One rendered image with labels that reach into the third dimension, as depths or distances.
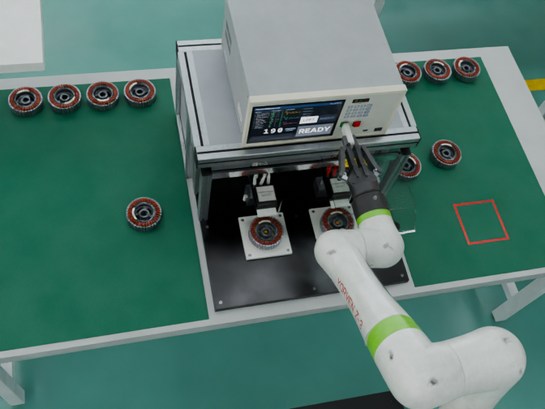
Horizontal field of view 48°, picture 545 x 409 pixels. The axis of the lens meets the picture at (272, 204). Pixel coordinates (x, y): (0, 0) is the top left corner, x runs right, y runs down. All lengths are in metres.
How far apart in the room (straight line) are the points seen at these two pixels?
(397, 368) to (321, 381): 1.48
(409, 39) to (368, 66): 2.09
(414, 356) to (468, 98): 1.56
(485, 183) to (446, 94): 0.41
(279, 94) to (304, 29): 0.25
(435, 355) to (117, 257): 1.11
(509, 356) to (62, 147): 1.56
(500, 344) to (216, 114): 1.01
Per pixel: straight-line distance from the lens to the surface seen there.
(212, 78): 1.91
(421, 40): 3.87
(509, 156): 2.52
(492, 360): 1.29
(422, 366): 1.23
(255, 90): 1.63
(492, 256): 2.26
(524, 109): 2.70
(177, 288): 1.95
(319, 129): 1.78
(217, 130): 1.80
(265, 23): 1.80
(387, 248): 1.57
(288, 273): 1.98
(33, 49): 1.88
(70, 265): 2.01
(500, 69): 2.79
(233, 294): 1.93
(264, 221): 1.99
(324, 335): 2.76
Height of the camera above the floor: 2.57
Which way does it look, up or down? 60 degrees down
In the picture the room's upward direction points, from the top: 16 degrees clockwise
